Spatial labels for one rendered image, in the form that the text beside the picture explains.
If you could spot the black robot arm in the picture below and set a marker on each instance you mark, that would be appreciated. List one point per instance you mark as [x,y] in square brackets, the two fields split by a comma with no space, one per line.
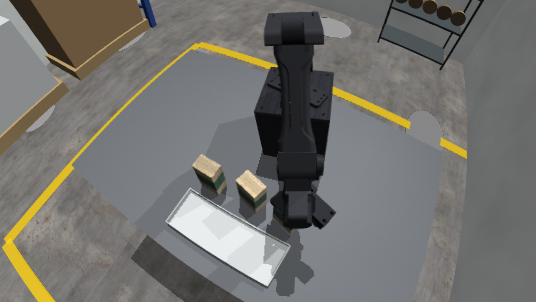
[298,163]

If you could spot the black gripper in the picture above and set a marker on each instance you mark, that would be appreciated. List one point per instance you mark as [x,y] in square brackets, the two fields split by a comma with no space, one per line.
[278,200]

